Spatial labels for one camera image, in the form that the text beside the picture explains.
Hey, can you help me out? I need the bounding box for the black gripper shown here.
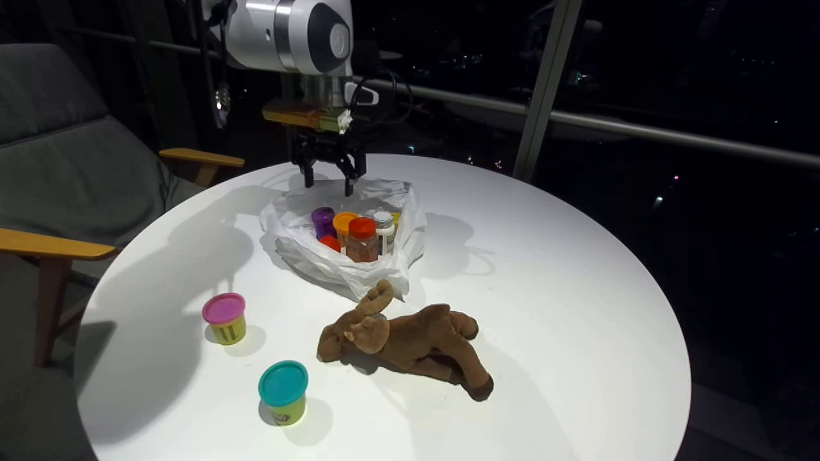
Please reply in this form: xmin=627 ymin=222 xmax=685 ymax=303
xmin=290 ymin=129 xmax=368 ymax=200

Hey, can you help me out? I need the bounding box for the purple dough can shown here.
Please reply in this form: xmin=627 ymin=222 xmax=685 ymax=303
xmin=308 ymin=204 xmax=338 ymax=241

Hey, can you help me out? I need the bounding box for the spice jar with red lid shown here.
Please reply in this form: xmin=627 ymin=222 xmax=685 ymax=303
xmin=343 ymin=216 xmax=382 ymax=267

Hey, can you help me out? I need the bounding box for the white lid small jar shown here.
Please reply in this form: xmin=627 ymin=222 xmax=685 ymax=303
xmin=371 ymin=211 xmax=396 ymax=257

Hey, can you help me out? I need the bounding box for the pink lid dough can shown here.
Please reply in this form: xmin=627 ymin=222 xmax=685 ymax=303
xmin=200 ymin=292 xmax=248 ymax=349

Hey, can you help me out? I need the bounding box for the brown plush animal toy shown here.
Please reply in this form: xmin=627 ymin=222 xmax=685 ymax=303
xmin=316 ymin=277 xmax=498 ymax=401

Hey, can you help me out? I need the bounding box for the teal lid dough can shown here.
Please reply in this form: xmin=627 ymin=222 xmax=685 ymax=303
xmin=257 ymin=356 xmax=309 ymax=428

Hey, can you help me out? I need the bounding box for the white plastic bag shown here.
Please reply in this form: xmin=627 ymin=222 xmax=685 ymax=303
xmin=257 ymin=176 xmax=431 ymax=303

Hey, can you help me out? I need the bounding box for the grey armchair with wooden armrests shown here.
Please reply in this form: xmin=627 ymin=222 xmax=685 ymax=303
xmin=0 ymin=40 xmax=248 ymax=461

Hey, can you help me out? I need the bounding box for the grey metal window railing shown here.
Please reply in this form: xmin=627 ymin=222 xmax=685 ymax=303
xmin=66 ymin=25 xmax=820 ymax=170

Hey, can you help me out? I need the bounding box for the grey window post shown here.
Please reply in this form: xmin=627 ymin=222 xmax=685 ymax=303
xmin=509 ymin=0 xmax=584 ymax=185

